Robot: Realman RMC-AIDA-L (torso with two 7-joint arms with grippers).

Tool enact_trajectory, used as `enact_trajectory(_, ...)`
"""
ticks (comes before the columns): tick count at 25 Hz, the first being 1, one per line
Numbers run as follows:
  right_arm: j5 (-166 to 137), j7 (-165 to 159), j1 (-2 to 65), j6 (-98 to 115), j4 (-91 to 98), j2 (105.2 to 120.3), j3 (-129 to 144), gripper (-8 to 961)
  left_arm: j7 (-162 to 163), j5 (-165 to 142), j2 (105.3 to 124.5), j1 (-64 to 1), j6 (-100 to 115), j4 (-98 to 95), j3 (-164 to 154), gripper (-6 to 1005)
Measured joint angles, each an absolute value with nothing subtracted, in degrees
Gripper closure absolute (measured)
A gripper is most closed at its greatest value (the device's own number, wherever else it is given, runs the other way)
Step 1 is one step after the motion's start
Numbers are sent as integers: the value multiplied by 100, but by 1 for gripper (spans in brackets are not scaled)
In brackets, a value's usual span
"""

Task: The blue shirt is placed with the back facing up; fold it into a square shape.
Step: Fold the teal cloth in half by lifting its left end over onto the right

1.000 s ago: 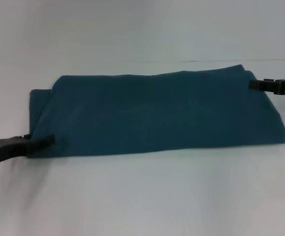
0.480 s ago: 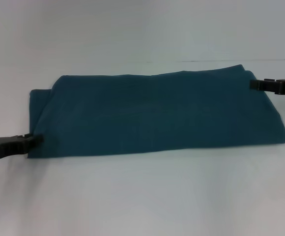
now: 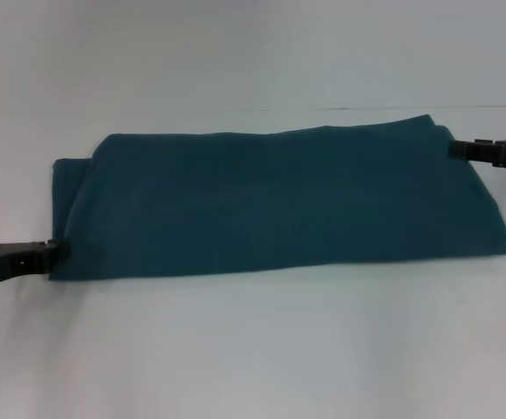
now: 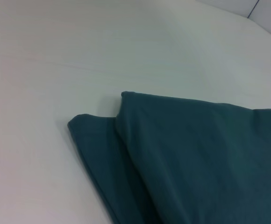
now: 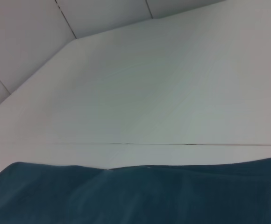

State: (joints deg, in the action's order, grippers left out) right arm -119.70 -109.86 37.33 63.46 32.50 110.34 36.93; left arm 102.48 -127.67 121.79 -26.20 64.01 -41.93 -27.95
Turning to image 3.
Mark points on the blue shirt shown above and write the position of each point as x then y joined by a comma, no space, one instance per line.
279,201

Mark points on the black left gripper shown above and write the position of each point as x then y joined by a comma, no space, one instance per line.
13,259

